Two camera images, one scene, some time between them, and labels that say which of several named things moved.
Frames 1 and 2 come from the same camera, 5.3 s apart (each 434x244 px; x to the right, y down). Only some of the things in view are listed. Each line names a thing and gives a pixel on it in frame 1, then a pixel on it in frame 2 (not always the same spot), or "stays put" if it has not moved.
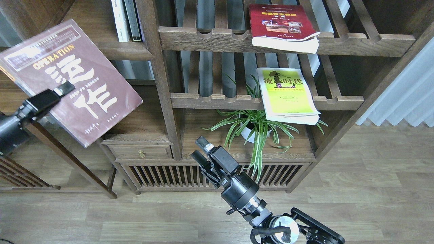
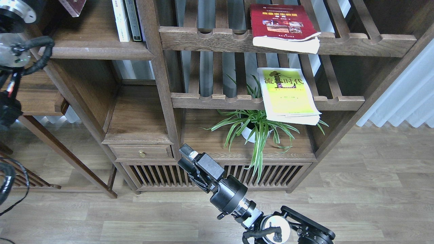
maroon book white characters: x=65 y=53 → x=74 y=7
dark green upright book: x=132 y=16 stays put
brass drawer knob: x=142 y=154 stays put
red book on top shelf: x=282 y=27 stays put
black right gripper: x=238 y=188 → x=227 y=193
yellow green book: x=287 y=97 stays put
